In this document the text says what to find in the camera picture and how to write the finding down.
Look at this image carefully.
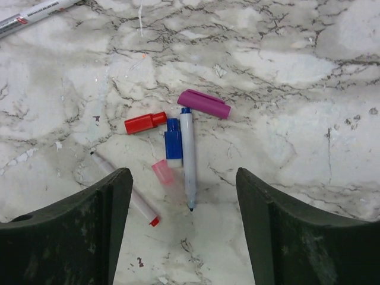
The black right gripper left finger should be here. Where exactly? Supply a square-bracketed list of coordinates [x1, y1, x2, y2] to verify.
[1, 168, 133, 284]

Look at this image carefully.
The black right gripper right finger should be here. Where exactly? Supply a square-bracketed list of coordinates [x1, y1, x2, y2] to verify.
[236, 168, 379, 284]

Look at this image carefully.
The white pen red end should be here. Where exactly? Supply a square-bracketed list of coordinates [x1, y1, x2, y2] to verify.
[90, 151, 160, 227]

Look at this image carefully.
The pink translucent highlighter cap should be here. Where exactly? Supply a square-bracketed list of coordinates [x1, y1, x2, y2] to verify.
[151, 160, 175, 186]

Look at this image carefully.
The red pen cap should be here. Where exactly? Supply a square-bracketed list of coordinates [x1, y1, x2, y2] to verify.
[124, 112, 167, 135]

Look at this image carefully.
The blue pen cap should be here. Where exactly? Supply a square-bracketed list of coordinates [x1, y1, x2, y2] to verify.
[164, 118, 182, 168]

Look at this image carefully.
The white pen blue end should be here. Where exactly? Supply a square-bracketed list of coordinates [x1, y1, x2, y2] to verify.
[180, 107, 197, 211]

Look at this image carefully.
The magenta pen cap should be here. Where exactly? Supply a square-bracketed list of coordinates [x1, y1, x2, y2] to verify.
[177, 89, 231, 119]

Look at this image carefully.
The white pen green end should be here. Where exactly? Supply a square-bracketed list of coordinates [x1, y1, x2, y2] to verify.
[1, 0, 80, 38]

